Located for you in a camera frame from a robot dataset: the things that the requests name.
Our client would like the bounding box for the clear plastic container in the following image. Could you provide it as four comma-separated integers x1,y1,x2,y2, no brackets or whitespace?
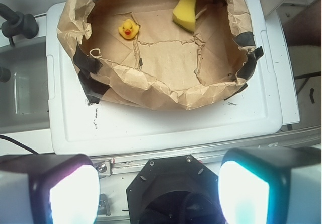
1,42,50,134

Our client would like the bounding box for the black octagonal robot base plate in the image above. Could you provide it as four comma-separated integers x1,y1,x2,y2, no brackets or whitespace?
126,155,225,223

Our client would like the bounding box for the aluminium extrusion rail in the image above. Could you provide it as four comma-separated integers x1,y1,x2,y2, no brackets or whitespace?
91,126,321,178

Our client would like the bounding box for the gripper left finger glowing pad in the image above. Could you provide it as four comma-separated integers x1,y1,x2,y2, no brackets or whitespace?
1,154,100,223

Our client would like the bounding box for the yellow green sponge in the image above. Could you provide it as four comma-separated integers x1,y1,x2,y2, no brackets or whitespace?
172,0,197,32

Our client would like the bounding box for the crumpled brown paper bag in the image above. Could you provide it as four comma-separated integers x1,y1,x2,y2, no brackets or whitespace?
57,0,263,110

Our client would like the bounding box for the white plastic bin lid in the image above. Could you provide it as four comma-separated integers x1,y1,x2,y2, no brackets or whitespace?
46,0,283,156

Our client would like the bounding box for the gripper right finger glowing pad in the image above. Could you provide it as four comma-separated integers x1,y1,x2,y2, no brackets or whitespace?
218,147,321,223

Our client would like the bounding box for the black cable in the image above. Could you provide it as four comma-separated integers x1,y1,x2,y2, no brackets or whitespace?
0,134,38,155

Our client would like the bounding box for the yellow rubber duck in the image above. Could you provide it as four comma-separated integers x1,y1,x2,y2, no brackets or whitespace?
118,19,140,40

